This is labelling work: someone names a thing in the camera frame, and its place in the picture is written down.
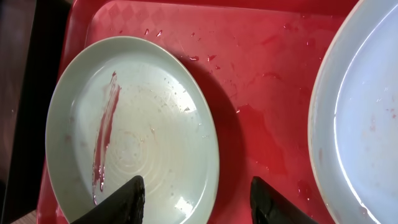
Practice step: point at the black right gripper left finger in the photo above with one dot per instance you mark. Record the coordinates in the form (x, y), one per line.
(124, 206)

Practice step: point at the white ceramic plate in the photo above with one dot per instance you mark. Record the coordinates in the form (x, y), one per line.
(352, 118)

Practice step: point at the dark brown tray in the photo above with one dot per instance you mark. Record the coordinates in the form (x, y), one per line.
(32, 34)

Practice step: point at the pale green ceramic plate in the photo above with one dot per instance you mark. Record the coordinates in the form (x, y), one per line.
(125, 107)

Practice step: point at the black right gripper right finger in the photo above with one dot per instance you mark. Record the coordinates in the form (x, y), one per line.
(268, 206)

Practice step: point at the red plastic tray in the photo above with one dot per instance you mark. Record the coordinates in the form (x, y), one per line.
(256, 63)

